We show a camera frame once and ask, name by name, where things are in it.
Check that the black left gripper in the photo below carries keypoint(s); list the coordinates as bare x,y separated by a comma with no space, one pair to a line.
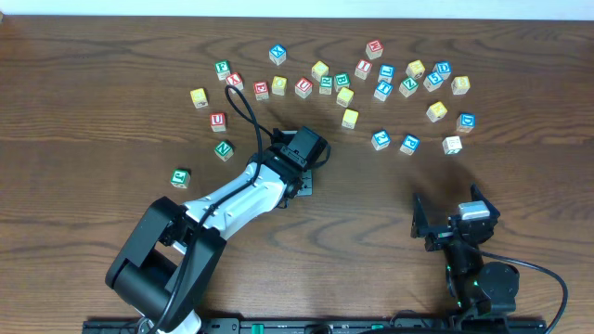
305,184

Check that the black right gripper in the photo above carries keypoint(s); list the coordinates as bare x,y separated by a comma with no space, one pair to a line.
445,234

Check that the blue 2 block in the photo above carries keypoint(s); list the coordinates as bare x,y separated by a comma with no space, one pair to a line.
380,140

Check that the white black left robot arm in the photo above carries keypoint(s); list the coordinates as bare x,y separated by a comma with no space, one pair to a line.
164,266

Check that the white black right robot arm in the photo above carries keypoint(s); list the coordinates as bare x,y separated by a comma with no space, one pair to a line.
482,290

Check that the plain wooden block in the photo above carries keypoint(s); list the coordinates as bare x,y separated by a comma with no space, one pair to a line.
452,145

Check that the blue P block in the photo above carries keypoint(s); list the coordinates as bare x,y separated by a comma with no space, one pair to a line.
409,144

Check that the yellow block lower middle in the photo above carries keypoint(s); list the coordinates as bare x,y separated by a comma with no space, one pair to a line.
349,118

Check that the green N block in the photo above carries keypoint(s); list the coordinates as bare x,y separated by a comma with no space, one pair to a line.
224,150

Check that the blue D block lower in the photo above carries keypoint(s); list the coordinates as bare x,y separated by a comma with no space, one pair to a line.
465,122

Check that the blue d block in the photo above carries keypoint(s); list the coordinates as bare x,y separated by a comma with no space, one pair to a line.
443,69
465,122

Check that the red u block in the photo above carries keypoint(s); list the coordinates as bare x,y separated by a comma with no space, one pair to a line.
218,122
303,87

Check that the yellow block right middle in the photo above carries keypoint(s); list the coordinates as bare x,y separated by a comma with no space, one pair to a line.
436,111

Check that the yellow block below B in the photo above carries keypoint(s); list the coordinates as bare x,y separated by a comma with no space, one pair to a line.
345,97

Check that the red E block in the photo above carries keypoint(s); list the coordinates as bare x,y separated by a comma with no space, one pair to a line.
261,90

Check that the yellow block near left gripper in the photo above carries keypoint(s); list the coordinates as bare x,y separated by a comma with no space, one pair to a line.
279,85

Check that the green R block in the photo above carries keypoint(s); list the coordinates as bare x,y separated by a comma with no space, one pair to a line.
325,85

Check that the red U block left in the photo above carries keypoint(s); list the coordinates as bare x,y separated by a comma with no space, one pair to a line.
218,122

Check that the green B block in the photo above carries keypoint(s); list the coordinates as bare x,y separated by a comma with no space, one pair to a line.
341,80

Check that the yellow block top middle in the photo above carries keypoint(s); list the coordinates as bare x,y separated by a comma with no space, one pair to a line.
319,70

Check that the green F block lower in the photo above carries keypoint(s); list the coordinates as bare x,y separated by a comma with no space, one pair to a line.
180,178

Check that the green f block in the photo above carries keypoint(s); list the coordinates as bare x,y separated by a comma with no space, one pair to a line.
180,178
222,69

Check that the yellow block far right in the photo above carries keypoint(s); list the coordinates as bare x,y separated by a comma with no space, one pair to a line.
460,85

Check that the blue T block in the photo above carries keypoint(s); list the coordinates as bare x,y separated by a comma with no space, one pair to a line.
383,90

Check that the red X block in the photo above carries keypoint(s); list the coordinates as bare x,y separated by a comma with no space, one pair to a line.
236,80

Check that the blue S block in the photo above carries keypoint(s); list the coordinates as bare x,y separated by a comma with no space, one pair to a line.
433,81

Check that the green Z block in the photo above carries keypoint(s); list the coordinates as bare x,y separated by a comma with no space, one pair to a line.
408,87

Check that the red I block upper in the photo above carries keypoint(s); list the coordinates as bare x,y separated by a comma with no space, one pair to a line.
363,69

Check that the blue X block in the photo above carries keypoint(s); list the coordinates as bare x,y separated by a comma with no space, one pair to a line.
277,54

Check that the yellow block far left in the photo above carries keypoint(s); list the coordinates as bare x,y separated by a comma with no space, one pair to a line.
199,98

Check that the blue D block upper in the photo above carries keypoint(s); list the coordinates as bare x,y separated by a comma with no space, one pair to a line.
443,69

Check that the blue L block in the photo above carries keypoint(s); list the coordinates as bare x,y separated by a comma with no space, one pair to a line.
386,73

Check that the green F block upper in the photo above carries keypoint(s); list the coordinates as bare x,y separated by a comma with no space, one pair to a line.
222,69

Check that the yellow block upper right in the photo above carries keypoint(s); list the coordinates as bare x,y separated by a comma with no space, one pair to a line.
415,69

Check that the red H block top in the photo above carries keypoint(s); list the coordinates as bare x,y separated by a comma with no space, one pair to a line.
374,49

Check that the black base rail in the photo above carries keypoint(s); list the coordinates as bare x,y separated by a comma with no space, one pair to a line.
402,324

